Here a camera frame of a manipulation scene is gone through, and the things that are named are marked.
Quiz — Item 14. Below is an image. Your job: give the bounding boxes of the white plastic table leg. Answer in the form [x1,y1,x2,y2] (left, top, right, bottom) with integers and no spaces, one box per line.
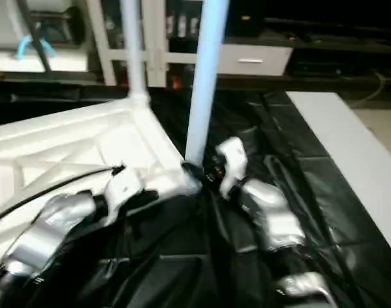
[119,0,151,107]
[182,0,231,171]

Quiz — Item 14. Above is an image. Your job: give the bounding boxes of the white plastic table top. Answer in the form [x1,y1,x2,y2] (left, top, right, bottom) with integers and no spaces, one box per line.
[0,93,204,257]

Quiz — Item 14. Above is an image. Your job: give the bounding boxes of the black work mat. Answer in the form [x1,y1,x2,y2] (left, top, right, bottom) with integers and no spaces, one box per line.
[0,80,391,308]

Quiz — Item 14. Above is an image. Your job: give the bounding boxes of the white low drawer unit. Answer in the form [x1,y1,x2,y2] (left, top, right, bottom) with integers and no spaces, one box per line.
[216,44,293,78]

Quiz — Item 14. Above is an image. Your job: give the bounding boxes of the white glass-door cabinet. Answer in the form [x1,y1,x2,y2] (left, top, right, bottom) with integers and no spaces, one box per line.
[86,0,212,87]

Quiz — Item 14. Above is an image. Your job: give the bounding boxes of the white sheet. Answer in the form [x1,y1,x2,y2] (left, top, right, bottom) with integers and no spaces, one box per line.
[284,91,391,264]

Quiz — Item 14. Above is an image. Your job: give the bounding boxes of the grey metal pole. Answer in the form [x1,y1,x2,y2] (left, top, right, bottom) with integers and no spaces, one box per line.
[19,0,58,73]

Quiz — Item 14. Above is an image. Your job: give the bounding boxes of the light blue hose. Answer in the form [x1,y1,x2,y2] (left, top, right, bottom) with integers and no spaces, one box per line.
[15,32,58,62]

